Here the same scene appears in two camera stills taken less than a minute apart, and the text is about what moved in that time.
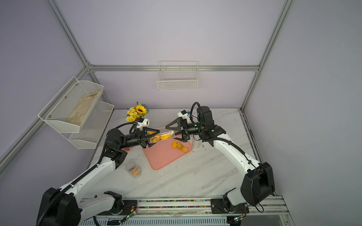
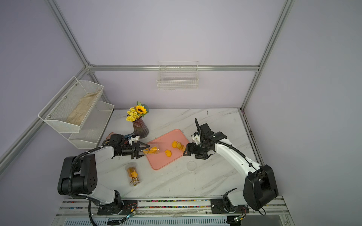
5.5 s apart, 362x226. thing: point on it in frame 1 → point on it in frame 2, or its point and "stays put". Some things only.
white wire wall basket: [177, 75] stays put
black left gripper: [141, 135] → [135, 149]
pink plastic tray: [160, 153] stays put
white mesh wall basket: [76, 112] stays put
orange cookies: [176, 144] stays put
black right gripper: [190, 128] → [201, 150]
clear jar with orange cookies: [168, 135] → [153, 149]
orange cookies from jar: [157, 137] → [151, 150]
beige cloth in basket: [76, 116] stays put
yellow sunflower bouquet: [135, 112] stays put
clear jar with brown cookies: [134, 170] → [134, 180]
